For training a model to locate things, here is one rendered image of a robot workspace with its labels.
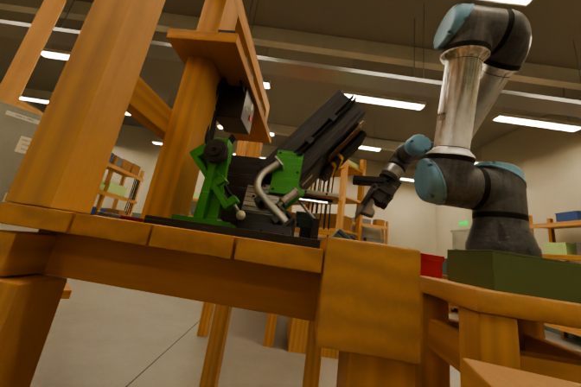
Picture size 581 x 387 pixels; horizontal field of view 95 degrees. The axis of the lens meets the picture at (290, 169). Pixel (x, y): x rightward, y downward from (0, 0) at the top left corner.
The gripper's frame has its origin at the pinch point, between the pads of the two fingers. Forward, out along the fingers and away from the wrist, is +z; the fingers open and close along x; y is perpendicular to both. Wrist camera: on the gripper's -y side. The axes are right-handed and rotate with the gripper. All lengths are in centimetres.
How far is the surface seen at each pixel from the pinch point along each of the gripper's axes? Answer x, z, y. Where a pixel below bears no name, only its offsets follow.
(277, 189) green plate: -1.6, 9.9, -29.7
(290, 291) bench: -47, 33, 4
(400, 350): -53, 29, 21
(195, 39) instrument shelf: -43, -7, -71
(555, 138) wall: 469, -539, 193
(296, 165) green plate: 0.2, -3.7, -31.0
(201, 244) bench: -58, 36, -9
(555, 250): 475, -301, 269
